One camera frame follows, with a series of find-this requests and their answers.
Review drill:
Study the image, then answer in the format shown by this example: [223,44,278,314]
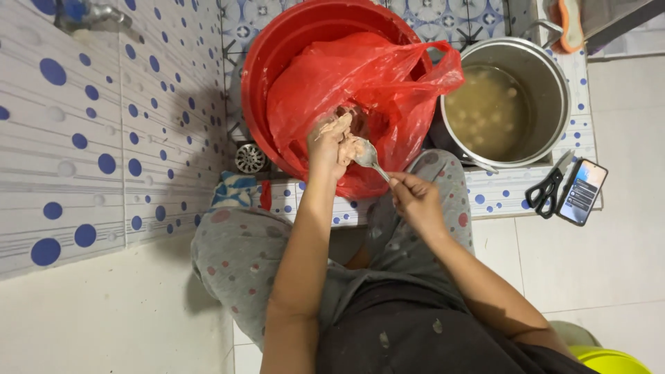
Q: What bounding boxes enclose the metal water tap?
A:
[54,0,133,34]

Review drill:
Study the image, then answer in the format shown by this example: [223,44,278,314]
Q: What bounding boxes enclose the yellow plastic bucket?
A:
[569,345,653,374]

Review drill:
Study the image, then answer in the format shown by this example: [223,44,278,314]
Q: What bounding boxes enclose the grey dotted pants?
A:
[190,150,476,351]

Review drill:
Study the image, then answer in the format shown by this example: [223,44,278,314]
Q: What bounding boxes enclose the pink meat paste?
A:
[317,113,367,167]

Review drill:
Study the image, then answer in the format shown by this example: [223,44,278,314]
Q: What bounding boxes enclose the black scissors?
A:
[525,150,573,219]

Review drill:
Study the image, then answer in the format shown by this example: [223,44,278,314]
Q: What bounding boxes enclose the round metal floor drain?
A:
[235,143,268,174]

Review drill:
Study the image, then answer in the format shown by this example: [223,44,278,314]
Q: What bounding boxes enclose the black shirt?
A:
[316,280,598,374]

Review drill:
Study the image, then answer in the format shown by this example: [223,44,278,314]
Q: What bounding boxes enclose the smartphone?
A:
[556,158,609,227]

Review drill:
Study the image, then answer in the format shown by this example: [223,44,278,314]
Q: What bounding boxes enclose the person's right hand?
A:
[388,172,449,237]

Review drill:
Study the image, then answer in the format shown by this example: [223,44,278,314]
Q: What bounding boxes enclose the person's left hand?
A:
[307,113,359,180]

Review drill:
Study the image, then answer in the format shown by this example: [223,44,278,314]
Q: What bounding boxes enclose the red plastic bag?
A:
[266,32,466,201]

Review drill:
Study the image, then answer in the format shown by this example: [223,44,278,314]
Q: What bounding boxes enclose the steel pot with broth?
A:
[441,20,572,175]

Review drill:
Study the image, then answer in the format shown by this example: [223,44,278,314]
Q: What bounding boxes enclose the red plastic basin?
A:
[240,0,434,182]

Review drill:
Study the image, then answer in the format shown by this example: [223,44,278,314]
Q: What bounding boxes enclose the blue white cloth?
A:
[210,171,259,210]

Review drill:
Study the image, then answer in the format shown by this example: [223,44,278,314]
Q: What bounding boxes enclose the metal spoon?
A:
[353,139,391,182]

